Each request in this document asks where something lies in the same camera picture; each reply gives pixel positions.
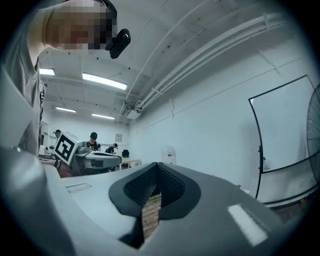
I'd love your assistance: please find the person's grey shirt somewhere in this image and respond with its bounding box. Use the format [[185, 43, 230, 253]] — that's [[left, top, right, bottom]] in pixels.
[[3, 4, 48, 154]]

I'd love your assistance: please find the black standing fan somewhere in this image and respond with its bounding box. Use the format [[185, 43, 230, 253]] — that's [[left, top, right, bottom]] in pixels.
[[306, 83, 320, 185]]

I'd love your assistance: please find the black head camera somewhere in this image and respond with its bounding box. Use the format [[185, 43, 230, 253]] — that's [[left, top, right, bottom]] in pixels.
[[104, 28, 132, 60]]

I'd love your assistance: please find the clear water jug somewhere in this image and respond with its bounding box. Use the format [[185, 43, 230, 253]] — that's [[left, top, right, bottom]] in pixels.
[[161, 144, 177, 166]]

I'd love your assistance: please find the white ceiling pipe bundle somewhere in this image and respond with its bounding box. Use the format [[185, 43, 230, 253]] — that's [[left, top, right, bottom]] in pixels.
[[117, 12, 288, 122]]

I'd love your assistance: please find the black framed whiteboard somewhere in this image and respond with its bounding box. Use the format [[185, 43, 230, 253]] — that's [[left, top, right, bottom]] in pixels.
[[248, 74, 320, 208]]

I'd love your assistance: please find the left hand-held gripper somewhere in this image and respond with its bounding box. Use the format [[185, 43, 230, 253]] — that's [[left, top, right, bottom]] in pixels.
[[53, 131, 123, 176]]

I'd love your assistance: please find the light wooden table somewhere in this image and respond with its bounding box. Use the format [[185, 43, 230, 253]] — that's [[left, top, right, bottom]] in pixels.
[[119, 157, 142, 171]]

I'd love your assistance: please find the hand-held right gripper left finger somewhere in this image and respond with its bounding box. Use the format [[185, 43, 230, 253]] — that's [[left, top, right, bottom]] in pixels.
[[44, 161, 161, 256]]

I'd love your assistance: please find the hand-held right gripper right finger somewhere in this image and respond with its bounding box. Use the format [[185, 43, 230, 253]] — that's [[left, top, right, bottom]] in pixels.
[[142, 161, 298, 256]]

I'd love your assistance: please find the person's head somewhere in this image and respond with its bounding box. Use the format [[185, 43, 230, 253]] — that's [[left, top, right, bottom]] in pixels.
[[43, 0, 118, 52]]

